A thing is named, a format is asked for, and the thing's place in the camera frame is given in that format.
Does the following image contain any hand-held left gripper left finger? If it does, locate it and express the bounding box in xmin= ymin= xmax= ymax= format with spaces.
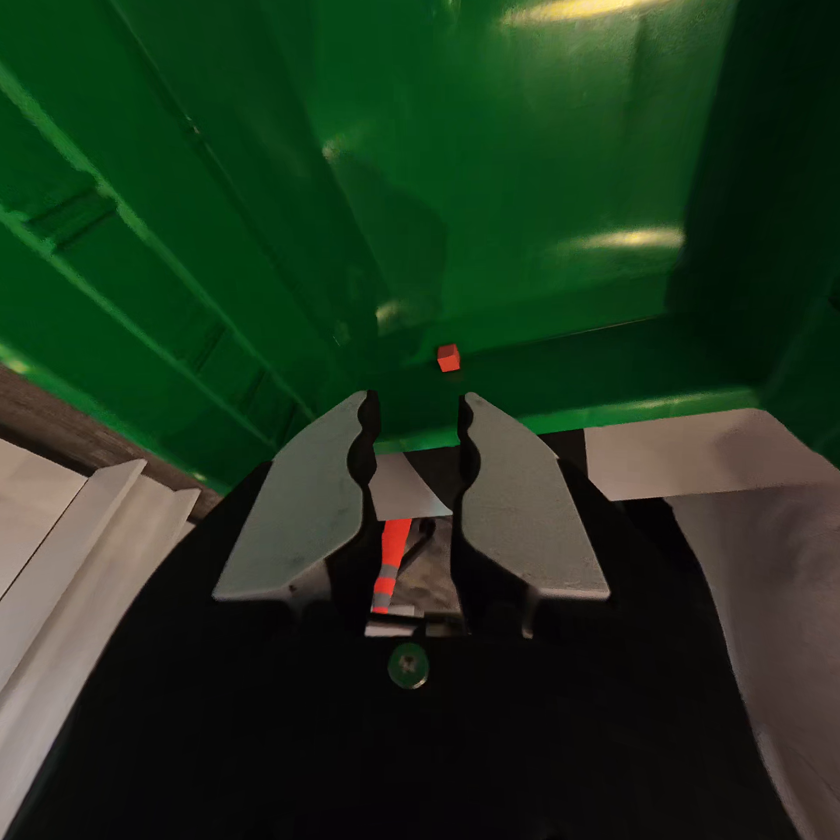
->
xmin=211 ymin=390 xmax=383 ymax=601

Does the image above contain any green plastic bin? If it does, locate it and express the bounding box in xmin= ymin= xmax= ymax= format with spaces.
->
xmin=0 ymin=0 xmax=840 ymax=496

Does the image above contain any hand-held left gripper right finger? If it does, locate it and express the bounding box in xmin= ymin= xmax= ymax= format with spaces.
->
xmin=455 ymin=392 xmax=611 ymax=599

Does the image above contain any orange grey striped strap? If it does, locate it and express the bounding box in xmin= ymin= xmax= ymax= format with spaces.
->
xmin=371 ymin=518 xmax=414 ymax=615

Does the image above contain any white board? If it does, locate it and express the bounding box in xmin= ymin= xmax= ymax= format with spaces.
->
xmin=0 ymin=436 xmax=202 ymax=834

